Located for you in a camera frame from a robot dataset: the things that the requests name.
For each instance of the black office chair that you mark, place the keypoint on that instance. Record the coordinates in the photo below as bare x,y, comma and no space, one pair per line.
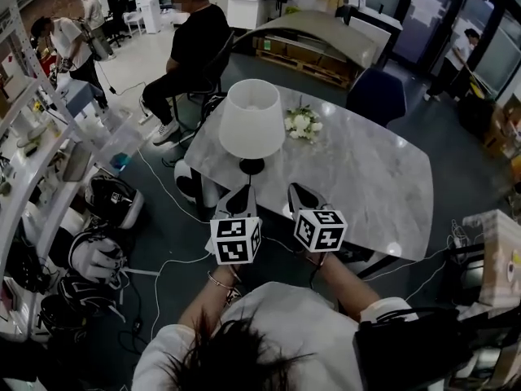
217,69

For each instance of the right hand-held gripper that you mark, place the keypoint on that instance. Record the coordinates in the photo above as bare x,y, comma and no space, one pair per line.
319,230

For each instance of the curved grey counter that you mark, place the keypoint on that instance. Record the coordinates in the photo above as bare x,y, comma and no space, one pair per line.
317,31

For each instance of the white power strip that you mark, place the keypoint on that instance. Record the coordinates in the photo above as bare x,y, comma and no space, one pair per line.
145,118

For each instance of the clear plastic storage box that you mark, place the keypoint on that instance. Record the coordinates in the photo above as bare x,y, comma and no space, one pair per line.
118,141

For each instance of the person's left forearm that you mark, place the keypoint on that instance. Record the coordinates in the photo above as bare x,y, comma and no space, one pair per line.
209,300

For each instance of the dark blue chair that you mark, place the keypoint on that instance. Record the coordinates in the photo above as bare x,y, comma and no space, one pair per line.
376,96

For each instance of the black and white backpack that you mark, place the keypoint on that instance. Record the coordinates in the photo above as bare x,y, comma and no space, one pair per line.
116,200
95,255

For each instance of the black shoulder bag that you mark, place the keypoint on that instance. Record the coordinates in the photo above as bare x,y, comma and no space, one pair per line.
411,352

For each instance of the person's right forearm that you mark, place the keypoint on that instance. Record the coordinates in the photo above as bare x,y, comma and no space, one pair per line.
350,287

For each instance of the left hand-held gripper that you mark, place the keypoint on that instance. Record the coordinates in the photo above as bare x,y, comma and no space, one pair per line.
234,238

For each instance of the cardboard box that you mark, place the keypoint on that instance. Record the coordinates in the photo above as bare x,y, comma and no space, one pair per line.
498,255

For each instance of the white metal shelf rack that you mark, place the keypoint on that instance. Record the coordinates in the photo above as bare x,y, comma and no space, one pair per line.
24,177

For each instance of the white water dispenser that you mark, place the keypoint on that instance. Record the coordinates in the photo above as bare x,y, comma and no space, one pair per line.
151,12

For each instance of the white flower bouquet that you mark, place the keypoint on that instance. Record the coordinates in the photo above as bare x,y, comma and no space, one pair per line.
302,122

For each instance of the white cabinet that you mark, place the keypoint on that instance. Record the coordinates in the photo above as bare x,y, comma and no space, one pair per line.
243,2

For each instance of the white shade table lamp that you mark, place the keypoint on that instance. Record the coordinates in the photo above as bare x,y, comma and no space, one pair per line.
251,116

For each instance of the white round device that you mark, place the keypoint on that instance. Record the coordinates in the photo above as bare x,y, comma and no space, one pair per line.
191,183

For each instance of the person's white shirt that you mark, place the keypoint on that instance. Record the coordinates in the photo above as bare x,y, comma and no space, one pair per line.
301,324

